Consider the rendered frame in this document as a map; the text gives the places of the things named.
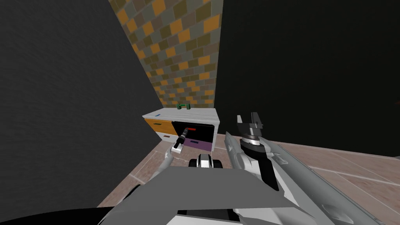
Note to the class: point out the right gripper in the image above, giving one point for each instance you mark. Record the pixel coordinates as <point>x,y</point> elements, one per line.
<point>250,129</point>

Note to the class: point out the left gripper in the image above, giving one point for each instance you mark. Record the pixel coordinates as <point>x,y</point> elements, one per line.
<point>183,133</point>

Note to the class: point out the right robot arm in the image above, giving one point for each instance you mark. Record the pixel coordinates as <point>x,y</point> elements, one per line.
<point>297,175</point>

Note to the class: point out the orange drawer front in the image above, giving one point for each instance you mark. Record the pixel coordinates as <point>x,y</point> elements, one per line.
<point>165,126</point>

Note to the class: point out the black drawer front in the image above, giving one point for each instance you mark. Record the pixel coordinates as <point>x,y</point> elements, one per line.
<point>204,132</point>

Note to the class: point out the white drawer cabinet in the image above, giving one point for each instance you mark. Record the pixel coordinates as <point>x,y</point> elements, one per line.
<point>193,115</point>

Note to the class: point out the purple drawer front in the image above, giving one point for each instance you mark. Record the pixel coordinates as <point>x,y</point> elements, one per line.
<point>203,145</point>

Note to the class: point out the white drawer front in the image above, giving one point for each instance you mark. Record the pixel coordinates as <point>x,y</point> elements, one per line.
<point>161,135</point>

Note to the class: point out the green dumbbell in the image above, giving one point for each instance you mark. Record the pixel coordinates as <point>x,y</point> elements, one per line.
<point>183,106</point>

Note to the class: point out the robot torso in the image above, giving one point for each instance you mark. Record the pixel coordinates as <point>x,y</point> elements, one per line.
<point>200,193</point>

